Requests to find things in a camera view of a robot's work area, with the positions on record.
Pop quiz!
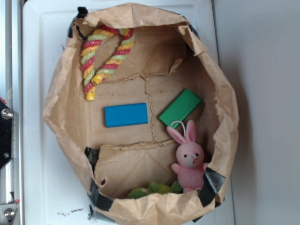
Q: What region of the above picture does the green plush toy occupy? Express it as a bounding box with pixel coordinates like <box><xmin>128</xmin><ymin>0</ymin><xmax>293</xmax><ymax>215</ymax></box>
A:
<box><xmin>127</xmin><ymin>180</ymin><xmax>183</xmax><ymax>199</ymax></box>

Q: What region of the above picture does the multicolored twisted rope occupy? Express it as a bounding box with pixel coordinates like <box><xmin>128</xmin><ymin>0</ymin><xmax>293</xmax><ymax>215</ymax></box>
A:
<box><xmin>80</xmin><ymin>25</ymin><xmax>135</xmax><ymax>101</ymax></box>

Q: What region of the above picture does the aluminium frame rail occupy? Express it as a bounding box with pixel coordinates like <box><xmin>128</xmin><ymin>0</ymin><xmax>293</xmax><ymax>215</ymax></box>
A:
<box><xmin>0</xmin><ymin>0</ymin><xmax>25</xmax><ymax>225</ymax></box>

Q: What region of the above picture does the blue rectangular block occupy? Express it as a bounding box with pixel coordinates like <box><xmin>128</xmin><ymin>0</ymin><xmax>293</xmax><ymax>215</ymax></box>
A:
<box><xmin>104</xmin><ymin>103</ymin><xmax>148</xmax><ymax>128</ymax></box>

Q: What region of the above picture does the white plastic tray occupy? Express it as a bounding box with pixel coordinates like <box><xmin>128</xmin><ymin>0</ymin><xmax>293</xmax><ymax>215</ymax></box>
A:
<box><xmin>21</xmin><ymin>0</ymin><xmax>237</xmax><ymax>225</ymax></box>

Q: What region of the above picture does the pink plush bunny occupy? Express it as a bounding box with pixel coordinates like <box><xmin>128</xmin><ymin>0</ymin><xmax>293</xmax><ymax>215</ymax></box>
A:
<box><xmin>166</xmin><ymin>120</ymin><xmax>208</xmax><ymax>193</ymax></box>

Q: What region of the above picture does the green rectangular block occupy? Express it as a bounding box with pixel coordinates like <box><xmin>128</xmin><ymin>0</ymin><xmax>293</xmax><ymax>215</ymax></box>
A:
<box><xmin>158</xmin><ymin>89</ymin><xmax>202</xmax><ymax>128</ymax></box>

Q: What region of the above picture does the black metal bracket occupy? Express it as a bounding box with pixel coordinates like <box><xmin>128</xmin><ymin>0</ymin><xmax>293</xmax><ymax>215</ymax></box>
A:
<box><xmin>0</xmin><ymin>98</ymin><xmax>14</xmax><ymax>169</ymax></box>

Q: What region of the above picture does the brown paper bag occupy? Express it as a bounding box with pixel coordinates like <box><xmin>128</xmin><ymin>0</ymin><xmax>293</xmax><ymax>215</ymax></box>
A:
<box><xmin>43</xmin><ymin>3</ymin><xmax>239</xmax><ymax>225</ymax></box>

